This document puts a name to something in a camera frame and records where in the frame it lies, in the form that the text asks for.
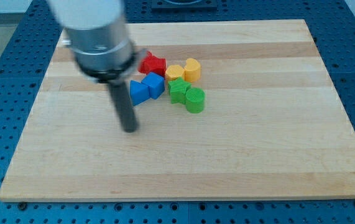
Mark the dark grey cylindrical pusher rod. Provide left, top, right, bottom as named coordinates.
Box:
left=108, top=81, right=138, bottom=133

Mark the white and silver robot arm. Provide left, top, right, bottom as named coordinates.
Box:
left=47, top=0, right=147, bottom=133

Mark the yellow hexagon block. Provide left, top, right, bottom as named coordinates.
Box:
left=165, top=65, right=185, bottom=82

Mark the yellow heart block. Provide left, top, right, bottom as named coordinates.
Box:
left=184, top=58, right=201, bottom=82

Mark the blue triangle block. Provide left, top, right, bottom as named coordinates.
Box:
left=130, top=80, right=150, bottom=106

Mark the blue cube block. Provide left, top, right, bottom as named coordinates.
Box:
left=141, top=72, right=165, bottom=100

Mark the red block behind star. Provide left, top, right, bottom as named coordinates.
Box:
left=137, top=51, right=152, bottom=74

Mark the green star block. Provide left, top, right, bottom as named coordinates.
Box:
left=168, top=77, right=191, bottom=105

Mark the green cylinder block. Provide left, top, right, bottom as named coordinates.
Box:
left=185, top=88, right=205, bottom=113

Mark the light wooden board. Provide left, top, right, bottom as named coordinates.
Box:
left=0, top=19, right=355, bottom=202

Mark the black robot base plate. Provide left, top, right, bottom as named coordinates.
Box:
left=150, top=0, right=218, bottom=11

